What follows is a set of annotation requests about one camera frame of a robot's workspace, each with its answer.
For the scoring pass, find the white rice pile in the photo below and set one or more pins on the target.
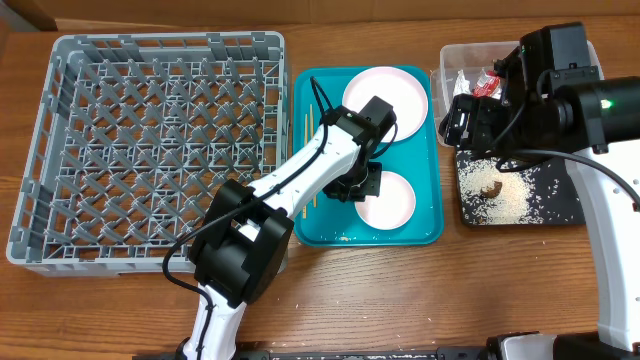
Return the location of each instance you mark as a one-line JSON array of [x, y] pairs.
[[500, 197]]

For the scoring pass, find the red snack wrapper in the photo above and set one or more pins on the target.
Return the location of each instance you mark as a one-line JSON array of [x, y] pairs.
[[489, 84]]

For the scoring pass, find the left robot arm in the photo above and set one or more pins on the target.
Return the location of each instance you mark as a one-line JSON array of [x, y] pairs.
[[242, 243]]

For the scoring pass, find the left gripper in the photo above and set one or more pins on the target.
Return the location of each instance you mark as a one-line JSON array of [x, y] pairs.
[[357, 185]]

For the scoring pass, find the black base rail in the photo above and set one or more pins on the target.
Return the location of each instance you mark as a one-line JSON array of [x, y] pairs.
[[441, 353]]

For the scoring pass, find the small pink bowl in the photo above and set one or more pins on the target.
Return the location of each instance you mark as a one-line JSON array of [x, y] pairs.
[[393, 207]]

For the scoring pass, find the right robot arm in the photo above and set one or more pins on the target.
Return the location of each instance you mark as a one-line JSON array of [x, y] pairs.
[[601, 155]]

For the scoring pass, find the teal plastic serving tray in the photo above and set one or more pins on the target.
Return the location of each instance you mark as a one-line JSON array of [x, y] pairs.
[[331, 223]]

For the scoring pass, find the clear plastic bin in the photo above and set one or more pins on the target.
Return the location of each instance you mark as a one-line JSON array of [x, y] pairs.
[[465, 65]]

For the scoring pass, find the right wooden chopstick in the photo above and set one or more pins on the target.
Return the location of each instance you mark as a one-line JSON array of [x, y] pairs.
[[311, 128]]

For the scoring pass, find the brown food scrap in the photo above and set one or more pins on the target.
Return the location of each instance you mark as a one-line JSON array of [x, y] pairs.
[[491, 191]]

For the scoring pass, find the left wooden chopstick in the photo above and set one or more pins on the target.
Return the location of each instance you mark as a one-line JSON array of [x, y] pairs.
[[307, 135]]

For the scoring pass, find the crumpled white wrapper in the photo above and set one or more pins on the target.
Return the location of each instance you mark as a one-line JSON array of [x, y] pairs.
[[461, 85]]

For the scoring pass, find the wooden chopstick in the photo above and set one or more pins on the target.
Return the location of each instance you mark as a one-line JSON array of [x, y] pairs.
[[311, 128], [307, 135]]

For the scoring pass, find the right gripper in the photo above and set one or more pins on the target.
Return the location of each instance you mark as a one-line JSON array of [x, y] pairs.
[[482, 115]]

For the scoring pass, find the grey plastic dish rack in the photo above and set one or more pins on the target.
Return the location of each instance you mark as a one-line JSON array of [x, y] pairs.
[[133, 136]]

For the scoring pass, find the black plastic tray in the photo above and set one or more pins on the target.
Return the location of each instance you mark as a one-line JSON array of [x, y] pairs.
[[550, 200]]

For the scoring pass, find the large white round plate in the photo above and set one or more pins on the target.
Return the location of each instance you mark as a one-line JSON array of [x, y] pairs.
[[395, 86]]

